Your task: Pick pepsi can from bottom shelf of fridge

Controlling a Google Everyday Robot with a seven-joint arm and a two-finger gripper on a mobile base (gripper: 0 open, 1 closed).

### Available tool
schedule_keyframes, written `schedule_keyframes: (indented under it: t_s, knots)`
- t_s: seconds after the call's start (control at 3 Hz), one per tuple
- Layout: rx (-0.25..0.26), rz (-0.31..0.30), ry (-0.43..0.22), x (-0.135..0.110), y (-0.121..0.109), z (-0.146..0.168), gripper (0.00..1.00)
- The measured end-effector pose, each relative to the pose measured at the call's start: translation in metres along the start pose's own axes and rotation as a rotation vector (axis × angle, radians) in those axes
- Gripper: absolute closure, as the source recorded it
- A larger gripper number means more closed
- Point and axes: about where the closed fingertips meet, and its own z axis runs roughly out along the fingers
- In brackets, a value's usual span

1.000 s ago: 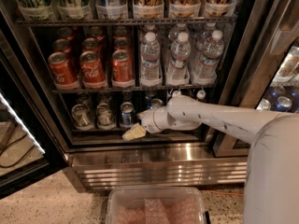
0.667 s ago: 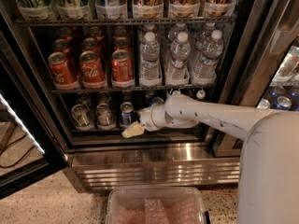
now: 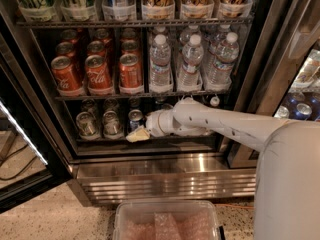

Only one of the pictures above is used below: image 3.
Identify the silver can front left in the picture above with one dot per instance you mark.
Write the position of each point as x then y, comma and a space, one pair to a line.
86, 124

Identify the coca-cola can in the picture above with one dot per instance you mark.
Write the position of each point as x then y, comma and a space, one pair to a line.
97, 72
65, 73

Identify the front left coca-cola can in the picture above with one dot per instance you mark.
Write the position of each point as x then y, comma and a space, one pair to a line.
65, 73

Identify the front left water bottle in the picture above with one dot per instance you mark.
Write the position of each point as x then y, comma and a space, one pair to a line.
160, 61

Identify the clear plastic bin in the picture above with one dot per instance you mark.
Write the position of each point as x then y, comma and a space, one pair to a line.
166, 220

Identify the front middle water bottle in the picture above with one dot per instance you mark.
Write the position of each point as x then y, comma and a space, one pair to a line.
192, 56

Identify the front right water bottle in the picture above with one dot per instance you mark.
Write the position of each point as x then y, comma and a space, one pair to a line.
222, 58

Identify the stainless steel fridge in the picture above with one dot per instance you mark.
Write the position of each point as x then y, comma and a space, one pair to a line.
275, 40

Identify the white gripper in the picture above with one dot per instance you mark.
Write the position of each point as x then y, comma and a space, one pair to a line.
153, 123

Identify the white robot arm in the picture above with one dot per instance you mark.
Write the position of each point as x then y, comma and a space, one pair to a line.
287, 192

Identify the water bottle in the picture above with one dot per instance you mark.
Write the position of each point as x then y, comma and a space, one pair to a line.
192, 56
160, 61
222, 58

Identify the right brown drink bottle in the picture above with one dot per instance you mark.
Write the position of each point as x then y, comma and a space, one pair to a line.
214, 101

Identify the front right orange soda can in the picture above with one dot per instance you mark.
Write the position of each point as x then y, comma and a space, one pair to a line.
130, 71

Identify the front middle coca-cola can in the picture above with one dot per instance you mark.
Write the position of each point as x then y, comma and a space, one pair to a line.
97, 72

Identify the open fridge door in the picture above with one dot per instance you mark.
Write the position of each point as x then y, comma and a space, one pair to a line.
29, 163

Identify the blue pepsi can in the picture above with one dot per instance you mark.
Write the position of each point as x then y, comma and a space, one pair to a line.
136, 119

